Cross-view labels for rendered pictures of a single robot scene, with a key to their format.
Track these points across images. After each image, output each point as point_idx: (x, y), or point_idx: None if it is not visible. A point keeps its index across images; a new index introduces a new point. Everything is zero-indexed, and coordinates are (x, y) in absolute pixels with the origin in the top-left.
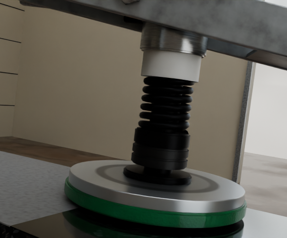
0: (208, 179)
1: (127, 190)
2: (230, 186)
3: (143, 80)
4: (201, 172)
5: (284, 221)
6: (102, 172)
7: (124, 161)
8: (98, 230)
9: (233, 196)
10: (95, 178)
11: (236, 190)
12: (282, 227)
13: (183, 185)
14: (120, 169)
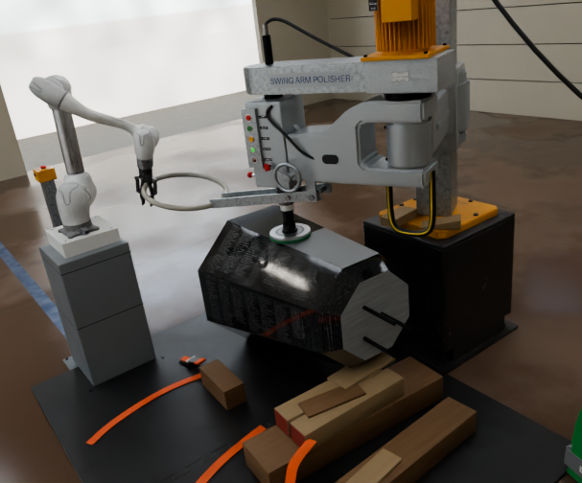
0: (276, 231)
1: (302, 224)
2: (274, 229)
3: (292, 210)
4: (272, 235)
5: (265, 233)
6: (302, 230)
7: (290, 238)
8: (310, 227)
9: (280, 225)
10: (306, 227)
11: (276, 227)
12: (269, 231)
13: None
14: (296, 232)
